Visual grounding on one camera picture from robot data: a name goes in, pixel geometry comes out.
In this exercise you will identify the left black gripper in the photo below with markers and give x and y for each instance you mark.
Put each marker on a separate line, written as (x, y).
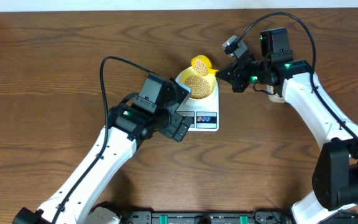
(169, 130)

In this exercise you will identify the soybeans in yellow bowl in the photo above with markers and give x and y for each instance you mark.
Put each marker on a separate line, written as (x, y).
(200, 86)

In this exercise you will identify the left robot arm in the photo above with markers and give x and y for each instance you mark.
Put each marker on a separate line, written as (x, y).
(129, 124)

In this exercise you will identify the soybeans in yellow scoop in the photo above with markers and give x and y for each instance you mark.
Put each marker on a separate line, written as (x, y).
(200, 67)

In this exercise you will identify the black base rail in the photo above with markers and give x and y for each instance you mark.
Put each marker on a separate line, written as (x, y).
(105, 213)

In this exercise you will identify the yellow measuring scoop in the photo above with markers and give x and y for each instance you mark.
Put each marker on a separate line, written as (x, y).
(207, 61)

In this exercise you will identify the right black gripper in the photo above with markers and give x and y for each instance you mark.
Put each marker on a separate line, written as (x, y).
(234, 78)

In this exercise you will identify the pale yellow plastic bowl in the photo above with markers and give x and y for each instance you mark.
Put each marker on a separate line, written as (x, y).
(189, 72)

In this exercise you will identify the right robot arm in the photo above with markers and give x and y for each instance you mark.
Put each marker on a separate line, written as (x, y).
(335, 177)

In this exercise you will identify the white digital kitchen scale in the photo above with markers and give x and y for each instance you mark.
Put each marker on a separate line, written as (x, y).
(204, 113)

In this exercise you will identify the clear plastic container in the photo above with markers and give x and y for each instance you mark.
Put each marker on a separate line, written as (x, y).
(275, 98)

